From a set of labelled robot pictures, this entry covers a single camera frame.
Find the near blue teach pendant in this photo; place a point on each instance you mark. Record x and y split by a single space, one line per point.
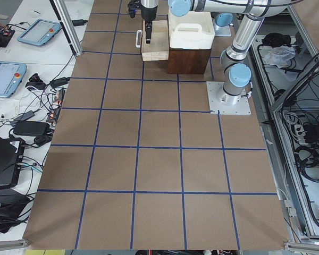
11 75

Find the white crumpled cloth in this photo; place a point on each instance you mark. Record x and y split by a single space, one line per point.
279 56

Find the white plastic tray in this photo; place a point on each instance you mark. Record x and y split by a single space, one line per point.
192 31

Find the brown paper table mat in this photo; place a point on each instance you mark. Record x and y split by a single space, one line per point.
137 160

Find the black power adapter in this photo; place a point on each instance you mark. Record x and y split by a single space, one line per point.
26 128

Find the aluminium frame post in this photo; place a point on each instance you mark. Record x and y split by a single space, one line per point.
63 16

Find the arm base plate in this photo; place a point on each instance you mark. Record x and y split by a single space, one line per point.
222 103
222 23

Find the black laptop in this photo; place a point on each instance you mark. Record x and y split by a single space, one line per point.
11 153

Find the blue teach pendant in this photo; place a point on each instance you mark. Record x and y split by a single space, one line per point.
40 32
11 75

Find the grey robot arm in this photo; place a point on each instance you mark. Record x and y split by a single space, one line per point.
237 74

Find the wooden drawer with white handle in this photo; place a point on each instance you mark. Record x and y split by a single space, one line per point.
158 49

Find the far blue teach pendant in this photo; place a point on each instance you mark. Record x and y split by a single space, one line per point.
40 32

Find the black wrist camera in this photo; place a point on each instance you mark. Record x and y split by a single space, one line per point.
133 7

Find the dark brown wooden cabinet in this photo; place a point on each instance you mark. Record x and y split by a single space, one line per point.
188 61

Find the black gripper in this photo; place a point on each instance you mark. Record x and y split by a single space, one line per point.
148 16

